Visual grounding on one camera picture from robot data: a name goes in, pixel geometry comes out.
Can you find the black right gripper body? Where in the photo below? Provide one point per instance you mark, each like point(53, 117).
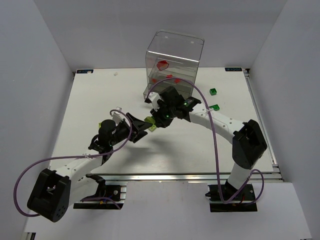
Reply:
point(163, 116)

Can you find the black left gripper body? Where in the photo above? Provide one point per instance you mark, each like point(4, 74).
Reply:
point(132, 127)

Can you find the large red lego piece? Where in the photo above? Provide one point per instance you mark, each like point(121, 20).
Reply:
point(162, 65)

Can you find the green lego plate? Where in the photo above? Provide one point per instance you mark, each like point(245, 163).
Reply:
point(215, 107)

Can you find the clear drawer container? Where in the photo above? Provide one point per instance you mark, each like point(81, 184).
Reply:
point(183, 53)

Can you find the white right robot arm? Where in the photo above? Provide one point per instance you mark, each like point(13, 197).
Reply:
point(246, 138)

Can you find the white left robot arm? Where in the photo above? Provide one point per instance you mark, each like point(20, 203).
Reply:
point(55, 190)

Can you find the small green lego cube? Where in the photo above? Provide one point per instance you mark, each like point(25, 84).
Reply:
point(213, 91)

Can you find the blue label right corner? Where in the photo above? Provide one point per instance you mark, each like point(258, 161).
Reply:
point(233, 69)

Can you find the blue label corner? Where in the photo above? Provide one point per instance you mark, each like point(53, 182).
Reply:
point(84, 71)
point(233, 69)

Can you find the blue label left corner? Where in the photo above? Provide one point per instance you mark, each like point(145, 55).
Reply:
point(84, 71)

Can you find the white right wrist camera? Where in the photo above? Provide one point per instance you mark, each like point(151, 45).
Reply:
point(153, 98)

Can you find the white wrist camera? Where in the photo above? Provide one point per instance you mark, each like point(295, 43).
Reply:
point(153, 98)
point(116, 115)

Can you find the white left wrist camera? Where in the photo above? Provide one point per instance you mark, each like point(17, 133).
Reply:
point(116, 115)

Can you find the aluminium table front rail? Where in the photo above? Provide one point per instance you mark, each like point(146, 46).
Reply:
point(271, 176)

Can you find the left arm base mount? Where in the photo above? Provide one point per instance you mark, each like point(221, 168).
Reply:
point(93, 192)

